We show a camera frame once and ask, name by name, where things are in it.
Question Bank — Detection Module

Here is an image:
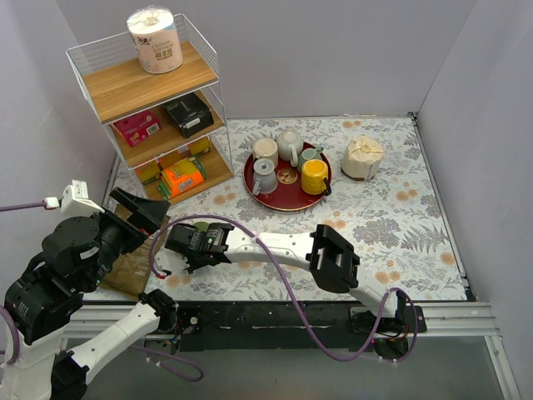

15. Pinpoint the speckled white round mug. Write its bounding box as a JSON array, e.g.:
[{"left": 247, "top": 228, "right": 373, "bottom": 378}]
[{"left": 276, "top": 129, "right": 303, "bottom": 167}]

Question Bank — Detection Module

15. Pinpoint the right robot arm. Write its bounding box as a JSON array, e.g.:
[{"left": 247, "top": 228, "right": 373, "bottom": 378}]
[{"left": 155, "top": 222, "right": 407, "bottom": 332}]

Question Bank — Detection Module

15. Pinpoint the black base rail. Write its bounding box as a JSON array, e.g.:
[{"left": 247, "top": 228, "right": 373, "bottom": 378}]
[{"left": 144, "top": 300, "right": 427, "bottom": 356}]

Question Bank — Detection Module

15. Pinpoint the red round tray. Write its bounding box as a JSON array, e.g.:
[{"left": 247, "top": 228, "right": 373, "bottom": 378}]
[{"left": 243, "top": 150, "right": 326, "bottom": 212}]

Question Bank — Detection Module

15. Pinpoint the black green box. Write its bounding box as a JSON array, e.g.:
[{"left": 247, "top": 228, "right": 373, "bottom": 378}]
[{"left": 162, "top": 92, "right": 214, "bottom": 138}]

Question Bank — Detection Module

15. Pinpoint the white wire wooden shelf rack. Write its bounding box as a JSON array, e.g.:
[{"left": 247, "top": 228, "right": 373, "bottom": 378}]
[{"left": 67, "top": 13, "right": 234, "bottom": 204}]

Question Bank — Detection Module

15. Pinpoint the brown paper bag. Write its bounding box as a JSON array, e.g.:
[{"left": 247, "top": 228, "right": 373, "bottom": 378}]
[{"left": 99, "top": 203, "right": 167, "bottom": 300}]

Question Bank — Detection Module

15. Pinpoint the floral tablecloth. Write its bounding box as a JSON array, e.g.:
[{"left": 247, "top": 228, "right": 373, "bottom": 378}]
[{"left": 89, "top": 116, "right": 470, "bottom": 302}]

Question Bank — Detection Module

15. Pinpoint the beige textured mug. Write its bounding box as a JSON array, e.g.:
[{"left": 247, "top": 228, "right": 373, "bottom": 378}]
[{"left": 252, "top": 137, "right": 279, "bottom": 167}]

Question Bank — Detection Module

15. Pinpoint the yellow mug black handle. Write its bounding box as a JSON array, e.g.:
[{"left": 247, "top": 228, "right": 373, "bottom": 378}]
[{"left": 301, "top": 159, "right": 331, "bottom": 196}]

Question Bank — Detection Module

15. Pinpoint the light green mug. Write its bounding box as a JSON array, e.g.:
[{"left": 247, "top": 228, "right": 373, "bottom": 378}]
[{"left": 192, "top": 221, "right": 210, "bottom": 233}]

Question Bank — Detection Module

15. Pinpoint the pink orange sponge box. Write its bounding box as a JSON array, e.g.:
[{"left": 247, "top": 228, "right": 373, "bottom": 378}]
[{"left": 113, "top": 110, "right": 162, "bottom": 148}]

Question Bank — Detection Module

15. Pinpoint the wrapped toilet paper roll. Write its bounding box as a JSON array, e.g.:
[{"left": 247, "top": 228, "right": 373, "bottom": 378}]
[{"left": 127, "top": 5, "right": 183, "bottom": 74}]

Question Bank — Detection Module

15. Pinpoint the small celadon teacup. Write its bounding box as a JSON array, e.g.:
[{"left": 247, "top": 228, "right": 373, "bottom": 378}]
[{"left": 297, "top": 146, "right": 323, "bottom": 172}]

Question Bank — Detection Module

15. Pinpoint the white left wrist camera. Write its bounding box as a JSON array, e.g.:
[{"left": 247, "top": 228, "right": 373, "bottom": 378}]
[{"left": 44, "top": 179, "right": 104, "bottom": 218}]

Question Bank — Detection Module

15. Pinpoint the orange yellow sponge box back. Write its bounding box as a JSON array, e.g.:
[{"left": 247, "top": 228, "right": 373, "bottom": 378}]
[{"left": 188, "top": 137, "right": 212, "bottom": 157}]

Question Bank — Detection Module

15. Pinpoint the orange green sponge box front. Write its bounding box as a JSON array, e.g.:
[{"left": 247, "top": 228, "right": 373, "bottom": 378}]
[{"left": 158, "top": 157, "right": 207, "bottom": 200}]

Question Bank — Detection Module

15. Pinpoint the paper wrapped round package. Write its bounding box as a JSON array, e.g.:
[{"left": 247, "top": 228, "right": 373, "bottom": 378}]
[{"left": 341, "top": 136, "right": 385, "bottom": 181}]

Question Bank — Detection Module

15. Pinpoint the grey blue mug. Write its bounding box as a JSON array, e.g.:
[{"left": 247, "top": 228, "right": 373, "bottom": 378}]
[{"left": 252, "top": 158, "right": 277, "bottom": 197}]

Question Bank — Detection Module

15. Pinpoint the orange sponge box middle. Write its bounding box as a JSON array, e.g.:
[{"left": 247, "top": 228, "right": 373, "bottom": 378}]
[{"left": 134, "top": 161, "right": 161, "bottom": 185}]

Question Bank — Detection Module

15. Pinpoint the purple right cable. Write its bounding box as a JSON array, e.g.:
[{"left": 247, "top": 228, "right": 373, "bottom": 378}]
[{"left": 147, "top": 214, "right": 420, "bottom": 363}]

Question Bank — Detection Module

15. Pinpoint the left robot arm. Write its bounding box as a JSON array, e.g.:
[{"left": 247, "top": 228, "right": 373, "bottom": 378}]
[{"left": 1, "top": 181, "right": 177, "bottom": 399}]

